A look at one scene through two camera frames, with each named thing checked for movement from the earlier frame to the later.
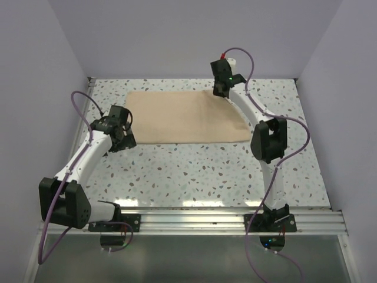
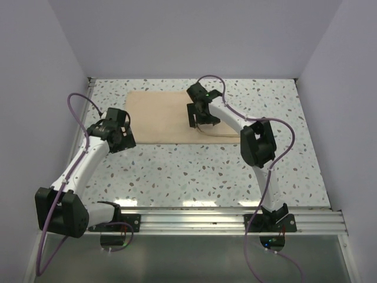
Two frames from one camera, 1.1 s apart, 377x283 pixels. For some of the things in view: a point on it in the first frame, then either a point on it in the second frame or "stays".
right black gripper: [215, 91] -> [192, 110]
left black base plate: [134, 219] stays
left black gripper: [127, 142] stays
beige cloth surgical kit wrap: [188, 116] stays
